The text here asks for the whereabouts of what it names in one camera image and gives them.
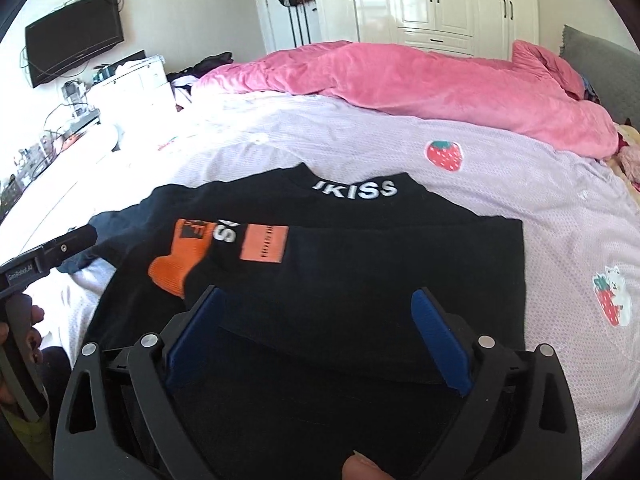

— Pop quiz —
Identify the person's left hand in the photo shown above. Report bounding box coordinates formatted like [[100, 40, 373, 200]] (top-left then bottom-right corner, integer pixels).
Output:
[[0, 305, 47, 403]]

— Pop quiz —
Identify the pink plush toy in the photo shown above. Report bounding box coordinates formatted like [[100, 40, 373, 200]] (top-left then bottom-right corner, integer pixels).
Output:
[[611, 119, 640, 187]]

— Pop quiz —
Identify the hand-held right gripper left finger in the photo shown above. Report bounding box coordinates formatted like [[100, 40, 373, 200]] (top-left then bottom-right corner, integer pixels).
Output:
[[52, 285, 231, 480]]

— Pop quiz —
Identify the black wall television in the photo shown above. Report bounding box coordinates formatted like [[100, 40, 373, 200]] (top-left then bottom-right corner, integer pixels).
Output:
[[24, 0, 126, 89]]

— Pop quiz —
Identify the white door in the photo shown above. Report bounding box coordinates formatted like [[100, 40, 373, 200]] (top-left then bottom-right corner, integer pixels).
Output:
[[249, 0, 322, 55]]

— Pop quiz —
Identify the pile of dark clothes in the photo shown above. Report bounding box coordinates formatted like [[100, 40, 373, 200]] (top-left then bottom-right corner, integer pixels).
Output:
[[166, 51, 237, 111]]

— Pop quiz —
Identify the white drawer cabinet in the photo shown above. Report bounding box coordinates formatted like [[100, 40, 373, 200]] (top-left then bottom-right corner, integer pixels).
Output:
[[86, 54, 177, 128]]

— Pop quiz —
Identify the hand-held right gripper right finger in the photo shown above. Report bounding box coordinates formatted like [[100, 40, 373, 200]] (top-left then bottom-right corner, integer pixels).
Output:
[[410, 287, 583, 480]]

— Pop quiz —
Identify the pink blanket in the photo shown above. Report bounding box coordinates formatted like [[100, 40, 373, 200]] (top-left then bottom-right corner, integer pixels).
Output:
[[192, 40, 621, 161]]

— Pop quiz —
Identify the lilac strawberry print bedsheet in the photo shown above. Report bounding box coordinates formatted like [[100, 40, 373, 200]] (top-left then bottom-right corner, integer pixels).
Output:
[[0, 91, 640, 476]]

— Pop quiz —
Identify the clear blender jug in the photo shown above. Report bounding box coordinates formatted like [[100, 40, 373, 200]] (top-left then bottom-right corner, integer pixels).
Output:
[[61, 80, 90, 117]]

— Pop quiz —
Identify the person's right hand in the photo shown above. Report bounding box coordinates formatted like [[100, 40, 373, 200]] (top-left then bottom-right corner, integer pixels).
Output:
[[342, 452, 402, 480]]

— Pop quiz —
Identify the grey headboard cushion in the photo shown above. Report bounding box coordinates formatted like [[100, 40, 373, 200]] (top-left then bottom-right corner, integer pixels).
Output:
[[557, 24, 640, 128]]

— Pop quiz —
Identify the white wardrobe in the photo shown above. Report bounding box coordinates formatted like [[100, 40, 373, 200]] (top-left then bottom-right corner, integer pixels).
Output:
[[315, 0, 542, 60]]

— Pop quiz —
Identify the black sweater with orange patches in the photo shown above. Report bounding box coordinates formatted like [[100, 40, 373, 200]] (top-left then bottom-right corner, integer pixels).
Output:
[[80, 162, 526, 480]]

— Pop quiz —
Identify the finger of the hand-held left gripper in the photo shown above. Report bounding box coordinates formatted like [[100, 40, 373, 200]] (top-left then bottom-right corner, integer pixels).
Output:
[[36, 224, 99, 270]]

